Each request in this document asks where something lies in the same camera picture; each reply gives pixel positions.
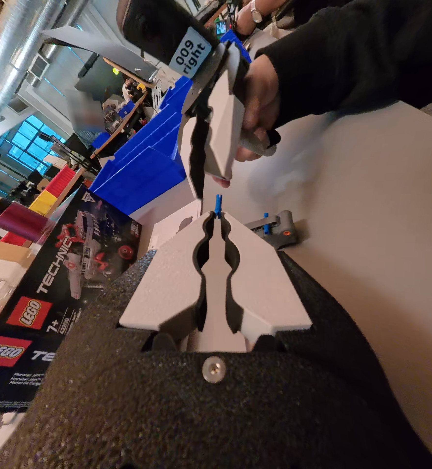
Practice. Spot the yellow storage bin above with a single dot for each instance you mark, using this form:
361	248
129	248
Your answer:
43	203

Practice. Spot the person's right hand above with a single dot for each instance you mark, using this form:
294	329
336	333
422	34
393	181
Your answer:
263	95

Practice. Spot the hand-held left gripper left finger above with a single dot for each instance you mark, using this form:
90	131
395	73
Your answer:
168	285

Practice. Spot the brown cardboard box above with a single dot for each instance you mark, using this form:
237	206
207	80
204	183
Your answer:
3	252

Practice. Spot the wooden workbench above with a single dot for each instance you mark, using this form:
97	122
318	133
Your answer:
117	126

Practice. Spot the wristwatch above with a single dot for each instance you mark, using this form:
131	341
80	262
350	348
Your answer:
256	13

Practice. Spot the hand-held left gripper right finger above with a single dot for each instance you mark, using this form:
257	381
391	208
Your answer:
267	289

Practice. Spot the grey desk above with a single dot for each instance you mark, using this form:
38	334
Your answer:
366	220

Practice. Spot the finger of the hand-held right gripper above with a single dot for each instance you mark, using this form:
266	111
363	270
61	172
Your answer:
225	139
184	154

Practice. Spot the window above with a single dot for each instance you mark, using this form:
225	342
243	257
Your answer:
29	143

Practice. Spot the blue toy connector pin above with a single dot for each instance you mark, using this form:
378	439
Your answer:
218	205
266	217

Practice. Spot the silver ventilation duct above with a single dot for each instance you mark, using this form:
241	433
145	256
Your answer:
25	44

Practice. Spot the red storage bin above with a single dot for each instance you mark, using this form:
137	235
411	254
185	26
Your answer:
60	181

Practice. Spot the blue storage bin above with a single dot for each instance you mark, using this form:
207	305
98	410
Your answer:
142	179
177	95
153	132

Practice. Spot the open instruction booklet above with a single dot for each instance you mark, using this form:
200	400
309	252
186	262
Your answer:
168	229

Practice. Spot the grey toy beam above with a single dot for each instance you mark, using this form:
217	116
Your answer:
261	224

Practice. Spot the magenta cylinder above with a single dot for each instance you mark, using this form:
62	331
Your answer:
22	221

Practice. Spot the black toy set box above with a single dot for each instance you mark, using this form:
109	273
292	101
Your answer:
73	263

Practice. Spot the grey toy motor block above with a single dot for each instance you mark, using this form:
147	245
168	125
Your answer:
284	231

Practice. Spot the grey flat panel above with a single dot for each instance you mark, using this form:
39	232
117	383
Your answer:
99	51

